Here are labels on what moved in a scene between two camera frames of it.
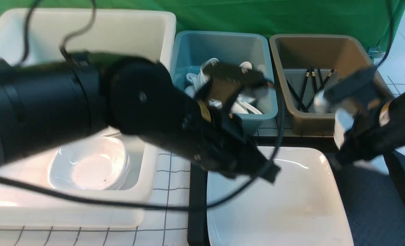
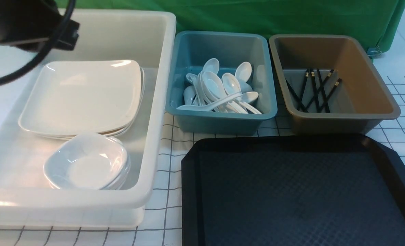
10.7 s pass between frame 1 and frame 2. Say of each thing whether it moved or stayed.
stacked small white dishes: stayed
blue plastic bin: stayed
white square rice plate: moved
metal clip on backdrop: stayed
